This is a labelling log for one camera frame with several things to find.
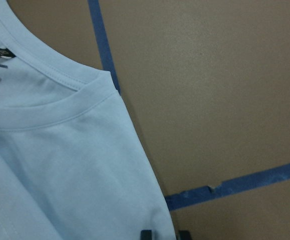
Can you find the light blue t-shirt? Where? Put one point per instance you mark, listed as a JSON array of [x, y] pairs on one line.
[[71, 164]]

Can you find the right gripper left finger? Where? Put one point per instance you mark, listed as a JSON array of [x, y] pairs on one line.
[[146, 234]]

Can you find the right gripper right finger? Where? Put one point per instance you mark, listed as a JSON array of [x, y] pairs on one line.
[[184, 235]]

